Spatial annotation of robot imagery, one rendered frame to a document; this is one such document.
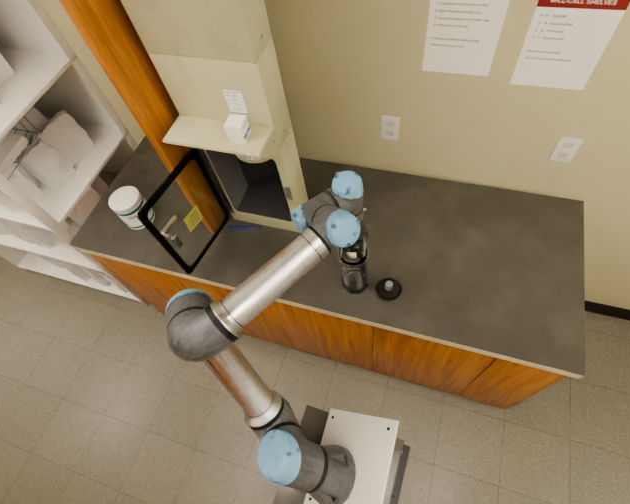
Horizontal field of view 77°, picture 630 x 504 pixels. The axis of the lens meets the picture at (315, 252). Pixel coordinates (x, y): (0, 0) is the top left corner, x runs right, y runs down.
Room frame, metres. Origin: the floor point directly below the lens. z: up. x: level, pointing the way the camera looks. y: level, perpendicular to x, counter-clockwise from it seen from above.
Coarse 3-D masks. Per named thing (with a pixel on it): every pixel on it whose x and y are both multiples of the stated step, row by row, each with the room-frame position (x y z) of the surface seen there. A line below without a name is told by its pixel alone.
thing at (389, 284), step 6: (378, 282) 0.61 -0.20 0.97; (384, 282) 0.60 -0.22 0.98; (390, 282) 0.58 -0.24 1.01; (396, 282) 0.59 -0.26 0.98; (378, 288) 0.58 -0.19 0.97; (384, 288) 0.57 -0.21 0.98; (390, 288) 0.56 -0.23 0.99; (396, 288) 0.56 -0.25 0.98; (378, 294) 0.56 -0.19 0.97; (384, 294) 0.55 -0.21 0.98; (390, 294) 0.55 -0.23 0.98; (396, 294) 0.54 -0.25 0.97; (390, 300) 0.53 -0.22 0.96
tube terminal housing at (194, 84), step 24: (168, 72) 1.05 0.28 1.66; (192, 72) 1.01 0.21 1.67; (216, 72) 0.98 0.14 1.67; (240, 72) 0.94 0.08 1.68; (264, 72) 0.94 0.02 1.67; (192, 96) 1.03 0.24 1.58; (216, 96) 0.99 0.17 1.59; (264, 96) 0.92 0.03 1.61; (264, 120) 0.93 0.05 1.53; (288, 120) 1.00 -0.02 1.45; (288, 144) 0.96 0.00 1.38; (288, 168) 0.93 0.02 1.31; (240, 216) 1.05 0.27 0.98
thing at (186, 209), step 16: (192, 160) 1.02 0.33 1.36; (192, 176) 1.00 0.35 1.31; (176, 192) 0.93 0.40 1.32; (192, 192) 0.97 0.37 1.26; (208, 192) 1.02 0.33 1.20; (160, 208) 0.87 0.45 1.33; (176, 208) 0.91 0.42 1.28; (192, 208) 0.95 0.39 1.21; (208, 208) 0.99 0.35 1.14; (160, 224) 0.84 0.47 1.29; (176, 224) 0.88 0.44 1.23; (192, 224) 0.92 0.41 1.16; (208, 224) 0.96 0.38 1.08; (192, 240) 0.89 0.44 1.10; (208, 240) 0.93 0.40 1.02; (192, 256) 0.86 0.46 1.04
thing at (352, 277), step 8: (368, 248) 0.64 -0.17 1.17; (344, 256) 0.67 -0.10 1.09; (360, 256) 0.67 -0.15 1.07; (368, 256) 0.61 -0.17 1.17; (344, 264) 0.61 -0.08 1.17; (352, 264) 0.60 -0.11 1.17; (360, 264) 0.59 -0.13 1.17; (344, 272) 0.62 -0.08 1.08; (352, 272) 0.60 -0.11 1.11; (360, 272) 0.60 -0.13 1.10; (344, 280) 0.63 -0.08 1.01; (352, 280) 0.60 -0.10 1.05; (360, 280) 0.60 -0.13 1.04; (352, 288) 0.60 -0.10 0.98; (360, 288) 0.60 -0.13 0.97
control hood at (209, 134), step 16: (176, 128) 1.01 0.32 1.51; (192, 128) 0.99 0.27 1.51; (208, 128) 0.97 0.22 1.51; (256, 128) 0.92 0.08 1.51; (272, 128) 0.91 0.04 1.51; (176, 144) 0.95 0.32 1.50; (192, 144) 0.92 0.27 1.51; (208, 144) 0.90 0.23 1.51; (224, 144) 0.89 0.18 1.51; (240, 144) 0.87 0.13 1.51; (256, 144) 0.86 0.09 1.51; (272, 144) 0.88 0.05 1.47
